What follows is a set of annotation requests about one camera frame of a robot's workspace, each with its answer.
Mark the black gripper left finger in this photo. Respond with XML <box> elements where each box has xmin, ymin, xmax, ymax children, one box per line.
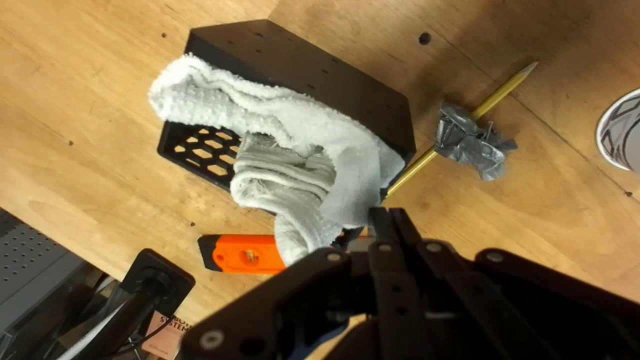
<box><xmin>179</xmin><ymin>206</ymin><xmax>393</xmax><ymax>360</ymax></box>

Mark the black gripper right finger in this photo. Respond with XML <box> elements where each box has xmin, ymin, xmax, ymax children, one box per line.
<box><xmin>387</xmin><ymin>206</ymin><xmax>640</xmax><ymax>360</ymax></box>

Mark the white terry cloth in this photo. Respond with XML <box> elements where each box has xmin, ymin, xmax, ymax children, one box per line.
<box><xmin>146</xmin><ymin>51</ymin><xmax>409</xmax><ymax>270</ymax></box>

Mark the black perforated box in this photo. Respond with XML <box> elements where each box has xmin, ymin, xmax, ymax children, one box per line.
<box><xmin>156</xmin><ymin>18</ymin><xmax>419</xmax><ymax>195</ymax></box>

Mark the orange and black level tool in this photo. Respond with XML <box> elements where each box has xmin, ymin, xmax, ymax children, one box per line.
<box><xmin>196</xmin><ymin>231</ymin><xmax>290</xmax><ymax>277</ymax></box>

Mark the white paper cup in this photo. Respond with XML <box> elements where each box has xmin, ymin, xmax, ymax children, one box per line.
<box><xmin>594</xmin><ymin>86</ymin><xmax>640</xmax><ymax>175</ymax></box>

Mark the yellow pencil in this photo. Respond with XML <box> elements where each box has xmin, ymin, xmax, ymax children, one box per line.
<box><xmin>383</xmin><ymin>60</ymin><xmax>542</xmax><ymax>201</ymax></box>

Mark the wooden top workbench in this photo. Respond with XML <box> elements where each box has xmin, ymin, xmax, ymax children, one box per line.
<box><xmin>0</xmin><ymin>206</ymin><xmax>92</xmax><ymax>338</ymax></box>

